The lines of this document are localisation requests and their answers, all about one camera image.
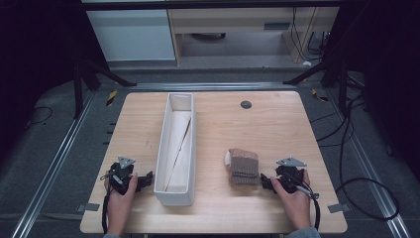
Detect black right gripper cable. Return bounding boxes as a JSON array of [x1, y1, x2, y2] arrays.
[[296, 184, 322, 231]]

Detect white cabinet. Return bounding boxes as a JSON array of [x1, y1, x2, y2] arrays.
[[85, 9, 176, 63]]

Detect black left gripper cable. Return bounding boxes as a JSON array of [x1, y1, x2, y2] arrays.
[[100, 192, 112, 235]]

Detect person's right hand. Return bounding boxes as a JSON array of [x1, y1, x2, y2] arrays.
[[270, 169, 313, 230]]

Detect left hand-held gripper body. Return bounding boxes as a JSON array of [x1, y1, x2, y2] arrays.
[[106, 156, 139, 196]]

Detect yellow black striped tape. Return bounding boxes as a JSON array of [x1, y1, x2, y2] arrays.
[[105, 89, 119, 107]]

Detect grey tape piece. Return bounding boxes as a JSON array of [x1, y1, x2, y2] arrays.
[[77, 202, 101, 213], [327, 203, 351, 214]]

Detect metal floor rail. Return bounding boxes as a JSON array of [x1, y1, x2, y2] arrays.
[[10, 92, 97, 238], [325, 88, 414, 238], [124, 81, 297, 93]]

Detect brown knit cloth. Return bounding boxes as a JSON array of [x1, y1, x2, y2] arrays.
[[225, 148, 262, 186]]

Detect black hanging desk cables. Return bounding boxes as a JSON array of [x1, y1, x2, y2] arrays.
[[290, 7, 331, 62]]

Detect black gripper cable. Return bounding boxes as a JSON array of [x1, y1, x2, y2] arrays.
[[296, 184, 322, 231], [100, 192, 112, 235]]

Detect thin black floor cable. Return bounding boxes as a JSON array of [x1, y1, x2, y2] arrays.
[[26, 105, 54, 127]]

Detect person's left hand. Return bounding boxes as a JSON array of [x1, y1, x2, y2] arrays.
[[106, 175, 139, 236]]

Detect long white storage box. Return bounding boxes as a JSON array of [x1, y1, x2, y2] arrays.
[[154, 92, 198, 207]]

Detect black looped floor cable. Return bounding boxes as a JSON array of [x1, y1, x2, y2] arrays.
[[336, 178, 401, 221]]

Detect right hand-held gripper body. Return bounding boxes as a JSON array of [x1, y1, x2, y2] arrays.
[[274, 156, 309, 195]]

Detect black metal stand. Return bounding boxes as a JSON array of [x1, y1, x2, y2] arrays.
[[282, 49, 366, 115], [72, 59, 138, 120]]

